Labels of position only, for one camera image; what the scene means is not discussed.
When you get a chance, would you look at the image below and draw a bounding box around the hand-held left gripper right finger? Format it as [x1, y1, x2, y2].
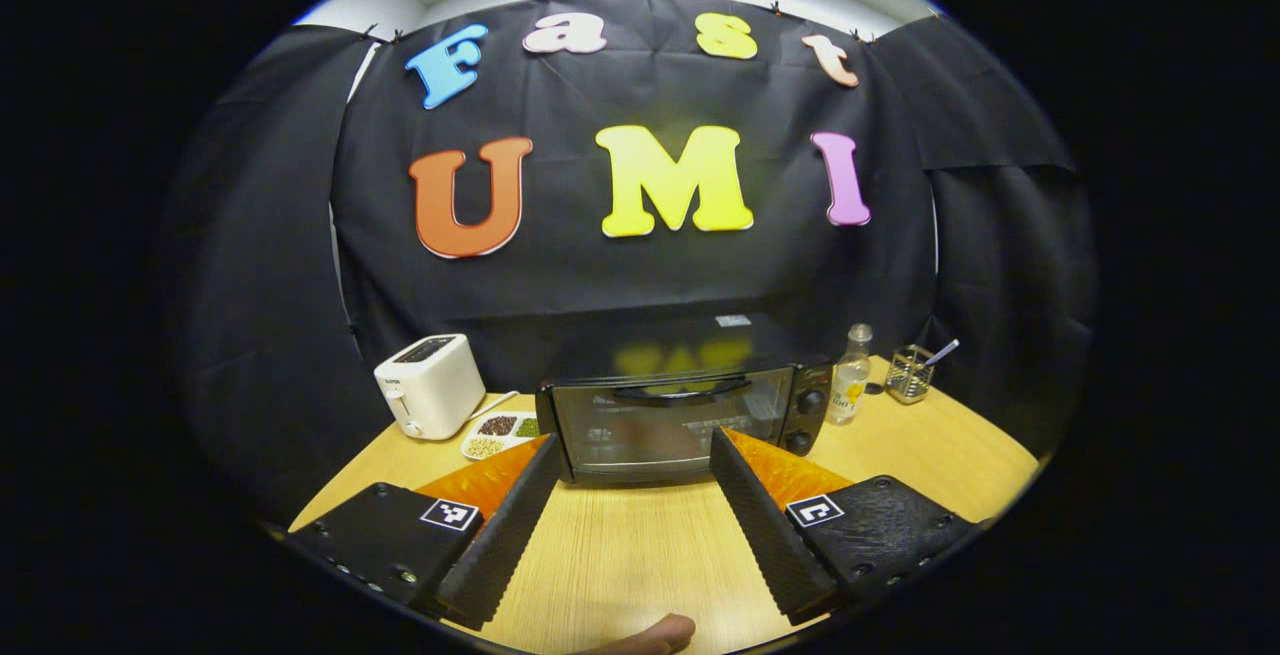
[707, 426, 982, 627]

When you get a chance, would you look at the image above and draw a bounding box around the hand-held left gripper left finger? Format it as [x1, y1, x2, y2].
[285, 435, 564, 633]

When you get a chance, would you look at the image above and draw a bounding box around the black electric oven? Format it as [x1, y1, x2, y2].
[535, 313, 836, 486]

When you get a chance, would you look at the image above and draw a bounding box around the white divided dish of grains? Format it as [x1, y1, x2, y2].
[460, 410, 542, 462]

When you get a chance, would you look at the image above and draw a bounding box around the white toaster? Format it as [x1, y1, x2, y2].
[374, 334, 487, 440]

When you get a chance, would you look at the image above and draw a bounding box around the clear glass bottle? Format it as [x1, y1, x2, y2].
[828, 324, 873, 426]

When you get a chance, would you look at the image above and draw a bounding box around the clear glass cup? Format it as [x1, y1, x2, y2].
[885, 345, 936, 405]

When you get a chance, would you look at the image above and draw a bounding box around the black backdrop cloth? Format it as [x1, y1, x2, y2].
[160, 0, 1101, 528]

